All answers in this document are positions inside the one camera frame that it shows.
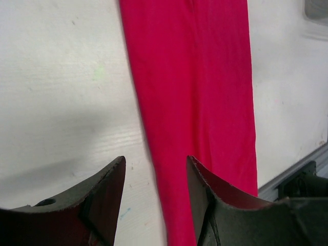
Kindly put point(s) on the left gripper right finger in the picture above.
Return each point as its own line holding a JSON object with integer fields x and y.
{"x": 225, "y": 215}

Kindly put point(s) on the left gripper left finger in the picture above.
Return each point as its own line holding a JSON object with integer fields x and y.
{"x": 85, "y": 214}

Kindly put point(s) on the crimson pink t shirt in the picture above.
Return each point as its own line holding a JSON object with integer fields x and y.
{"x": 192, "y": 72}

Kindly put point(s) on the clear plastic bin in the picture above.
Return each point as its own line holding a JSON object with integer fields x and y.
{"x": 316, "y": 11}

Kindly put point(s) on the aluminium mounting rail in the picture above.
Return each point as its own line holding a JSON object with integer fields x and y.
{"x": 269, "y": 191}

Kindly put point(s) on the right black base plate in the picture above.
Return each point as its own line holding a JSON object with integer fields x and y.
{"x": 303, "y": 183}

